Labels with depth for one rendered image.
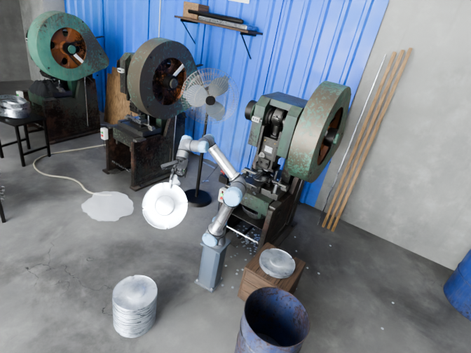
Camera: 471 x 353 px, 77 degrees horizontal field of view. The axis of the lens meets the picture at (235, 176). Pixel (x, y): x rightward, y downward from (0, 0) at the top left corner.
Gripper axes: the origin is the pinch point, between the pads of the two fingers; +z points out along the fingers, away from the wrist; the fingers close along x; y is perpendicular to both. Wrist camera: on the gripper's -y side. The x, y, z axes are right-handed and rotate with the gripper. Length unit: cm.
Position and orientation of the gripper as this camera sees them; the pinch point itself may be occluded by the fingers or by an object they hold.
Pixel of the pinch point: (169, 186)
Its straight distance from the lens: 189.7
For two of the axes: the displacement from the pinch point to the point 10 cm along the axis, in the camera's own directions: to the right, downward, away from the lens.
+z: -2.1, 9.3, -2.9
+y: 9.8, 2.1, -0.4
